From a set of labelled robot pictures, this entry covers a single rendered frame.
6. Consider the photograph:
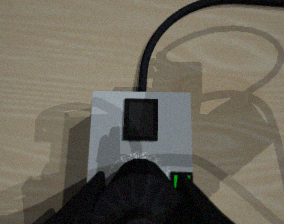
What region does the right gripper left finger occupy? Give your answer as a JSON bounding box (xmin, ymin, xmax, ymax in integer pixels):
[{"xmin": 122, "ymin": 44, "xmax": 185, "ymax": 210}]
[{"xmin": 42, "ymin": 171, "xmax": 106, "ymax": 224}]

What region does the grey power strip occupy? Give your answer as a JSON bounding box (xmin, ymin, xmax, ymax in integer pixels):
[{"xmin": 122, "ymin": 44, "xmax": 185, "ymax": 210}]
[{"xmin": 87, "ymin": 91, "xmax": 193, "ymax": 188}]

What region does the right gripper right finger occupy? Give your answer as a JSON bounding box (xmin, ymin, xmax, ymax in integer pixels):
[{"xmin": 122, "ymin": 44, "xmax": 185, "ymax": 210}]
[{"xmin": 176, "ymin": 172, "xmax": 235, "ymax": 224}]

